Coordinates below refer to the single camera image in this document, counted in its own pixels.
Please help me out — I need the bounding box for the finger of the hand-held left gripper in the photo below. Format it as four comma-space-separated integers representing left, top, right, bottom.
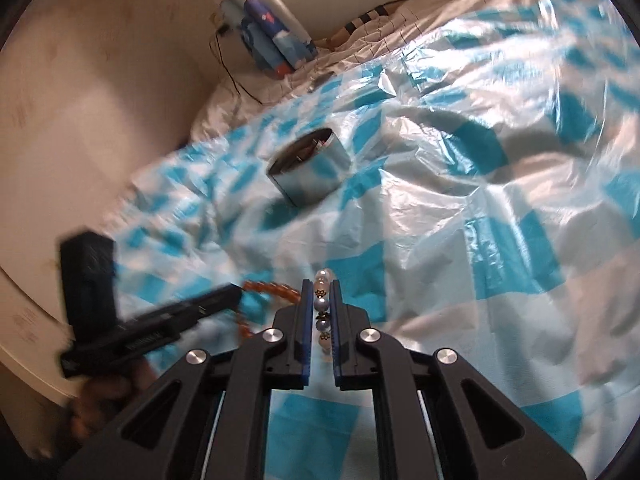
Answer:
150, 284, 243, 333

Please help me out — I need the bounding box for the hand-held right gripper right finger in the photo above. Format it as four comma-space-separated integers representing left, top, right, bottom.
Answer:
332, 280, 586, 480

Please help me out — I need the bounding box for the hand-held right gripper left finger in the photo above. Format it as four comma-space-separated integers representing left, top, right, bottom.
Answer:
57, 280, 313, 480

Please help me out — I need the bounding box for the grey white pearl bracelet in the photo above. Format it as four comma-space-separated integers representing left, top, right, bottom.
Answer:
312, 268, 335, 356

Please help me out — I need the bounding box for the amber bead bracelet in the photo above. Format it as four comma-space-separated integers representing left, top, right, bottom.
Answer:
234, 280, 302, 346

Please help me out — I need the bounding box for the round metal tin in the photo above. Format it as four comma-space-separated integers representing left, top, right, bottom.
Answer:
265, 128, 351, 208

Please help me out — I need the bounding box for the person's left hand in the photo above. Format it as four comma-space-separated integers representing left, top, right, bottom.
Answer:
70, 360, 156, 438

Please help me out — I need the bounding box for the blue checked plastic sheet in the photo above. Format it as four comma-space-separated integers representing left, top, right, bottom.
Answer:
107, 0, 633, 480

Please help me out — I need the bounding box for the blue whale print curtain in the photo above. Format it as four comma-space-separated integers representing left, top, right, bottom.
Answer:
217, 0, 318, 78

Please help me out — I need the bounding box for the dark striped pillow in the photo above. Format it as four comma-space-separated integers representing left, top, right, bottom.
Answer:
325, 2, 396, 48

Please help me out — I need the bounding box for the white striped quilt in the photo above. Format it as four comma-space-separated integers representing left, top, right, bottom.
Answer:
187, 0, 451, 146

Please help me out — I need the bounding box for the black cable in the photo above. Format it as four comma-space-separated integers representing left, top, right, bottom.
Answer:
209, 25, 266, 106

